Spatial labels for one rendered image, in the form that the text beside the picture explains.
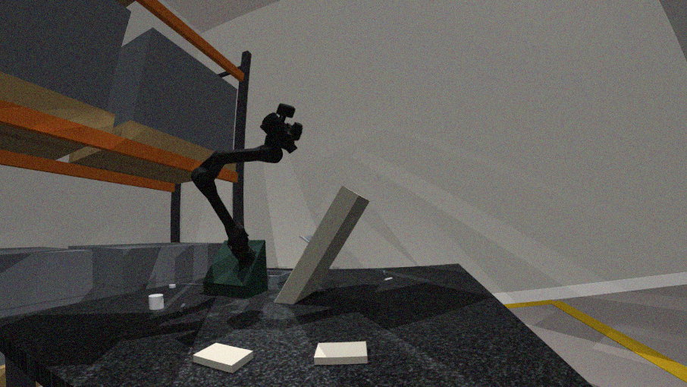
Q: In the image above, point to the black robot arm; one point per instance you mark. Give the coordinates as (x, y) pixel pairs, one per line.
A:
(205, 175)

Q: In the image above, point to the white square tray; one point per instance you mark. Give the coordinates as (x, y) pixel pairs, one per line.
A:
(277, 276)

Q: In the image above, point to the cream flat box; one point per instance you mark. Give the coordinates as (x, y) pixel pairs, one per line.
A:
(223, 357)
(334, 353)

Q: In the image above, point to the white cylinder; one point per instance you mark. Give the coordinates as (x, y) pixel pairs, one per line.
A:
(156, 301)

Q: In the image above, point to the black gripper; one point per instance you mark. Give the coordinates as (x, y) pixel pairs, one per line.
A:
(285, 111)

